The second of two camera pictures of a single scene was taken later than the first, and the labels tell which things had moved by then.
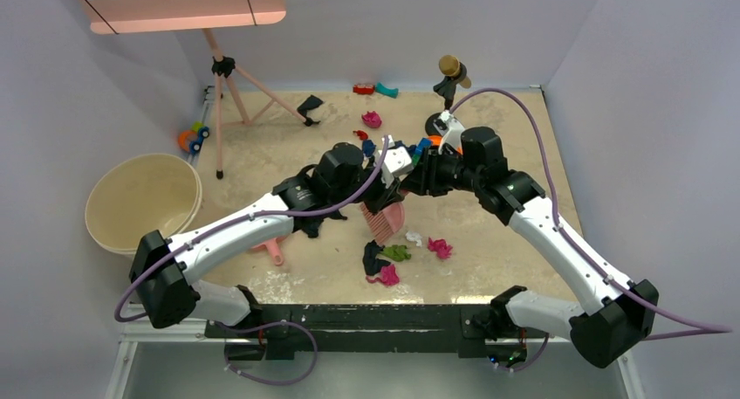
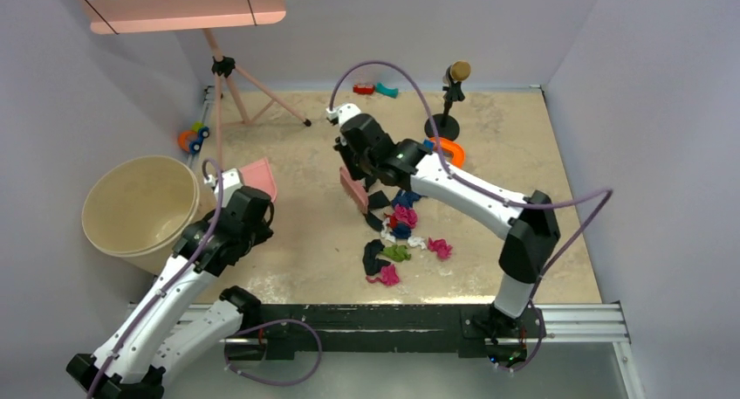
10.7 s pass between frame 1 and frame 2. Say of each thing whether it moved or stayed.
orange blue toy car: stayed
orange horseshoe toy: stayed
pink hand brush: moved
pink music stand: stayed
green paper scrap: stayed
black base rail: stayed
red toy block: stayed
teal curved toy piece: stayed
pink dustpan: moved
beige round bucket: stayed
